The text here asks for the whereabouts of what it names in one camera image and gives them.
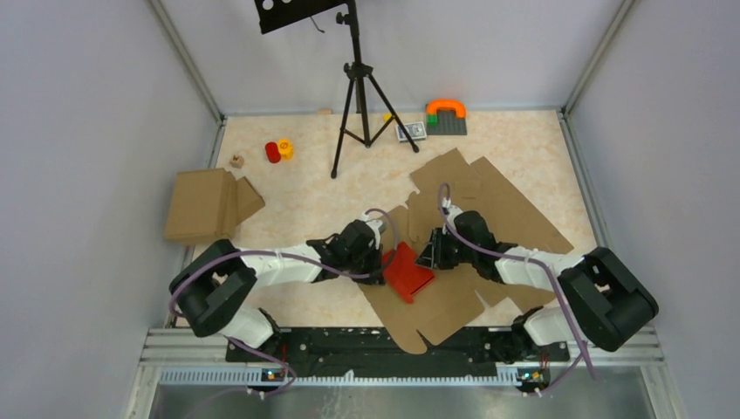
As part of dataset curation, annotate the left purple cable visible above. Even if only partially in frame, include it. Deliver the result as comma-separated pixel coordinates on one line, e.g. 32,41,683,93
168,208,401,400

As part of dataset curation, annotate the orange arch toy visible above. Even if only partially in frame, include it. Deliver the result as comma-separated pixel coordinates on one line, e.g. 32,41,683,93
426,99,467,119

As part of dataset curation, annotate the small wooden cube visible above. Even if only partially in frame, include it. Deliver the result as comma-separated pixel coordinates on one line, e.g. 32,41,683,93
229,154,245,168

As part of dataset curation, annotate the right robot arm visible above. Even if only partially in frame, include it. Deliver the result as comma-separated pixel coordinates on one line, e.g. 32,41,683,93
415,209,660,360

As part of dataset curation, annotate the folded brown cardboard box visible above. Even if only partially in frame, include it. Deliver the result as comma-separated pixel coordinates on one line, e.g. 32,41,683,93
164,168,265,245

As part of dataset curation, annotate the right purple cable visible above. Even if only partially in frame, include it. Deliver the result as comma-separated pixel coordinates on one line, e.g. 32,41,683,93
435,182,599,397

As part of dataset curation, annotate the playing card deck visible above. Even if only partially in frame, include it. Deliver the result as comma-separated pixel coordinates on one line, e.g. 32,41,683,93
396,122,428,143

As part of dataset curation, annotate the red cylinder toy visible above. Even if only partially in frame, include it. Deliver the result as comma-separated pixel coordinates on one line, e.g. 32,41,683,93
264,141,282,164

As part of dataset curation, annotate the black perforated plate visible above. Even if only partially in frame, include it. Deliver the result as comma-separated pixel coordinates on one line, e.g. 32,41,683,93
254,0,346,34

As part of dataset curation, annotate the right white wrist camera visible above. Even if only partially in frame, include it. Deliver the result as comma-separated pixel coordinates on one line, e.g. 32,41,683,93
441,197,463,223

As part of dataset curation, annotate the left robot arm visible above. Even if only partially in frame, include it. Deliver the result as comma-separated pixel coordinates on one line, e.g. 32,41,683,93
169,218,385,361

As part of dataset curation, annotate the red paper box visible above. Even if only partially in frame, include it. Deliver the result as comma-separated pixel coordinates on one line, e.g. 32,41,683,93
382,242,435,304

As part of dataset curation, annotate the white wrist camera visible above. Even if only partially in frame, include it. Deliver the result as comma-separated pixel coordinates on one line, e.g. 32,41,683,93
441,197,463,223
360,214,387,235

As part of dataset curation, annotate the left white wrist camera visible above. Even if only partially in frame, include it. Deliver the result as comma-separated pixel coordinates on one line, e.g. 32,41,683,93
360,214,387,235

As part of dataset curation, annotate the yellow toy block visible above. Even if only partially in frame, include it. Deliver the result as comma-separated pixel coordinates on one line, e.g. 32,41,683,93
277,138,294,160

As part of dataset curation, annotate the purple cable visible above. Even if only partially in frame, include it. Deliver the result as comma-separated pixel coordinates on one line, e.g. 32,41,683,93
168,208,401,400
435,182,599,397

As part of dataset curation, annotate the black camera tripod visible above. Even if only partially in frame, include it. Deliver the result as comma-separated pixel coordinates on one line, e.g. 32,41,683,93
330,1,420,179

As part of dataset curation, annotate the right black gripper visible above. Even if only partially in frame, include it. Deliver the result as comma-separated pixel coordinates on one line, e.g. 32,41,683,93
415,228,476,271

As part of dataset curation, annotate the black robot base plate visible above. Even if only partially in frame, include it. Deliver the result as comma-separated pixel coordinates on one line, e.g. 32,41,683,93
262,326,571,378

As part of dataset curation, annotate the large flat cardboard sheet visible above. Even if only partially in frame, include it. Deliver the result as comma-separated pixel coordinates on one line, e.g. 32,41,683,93
360,148,574,354

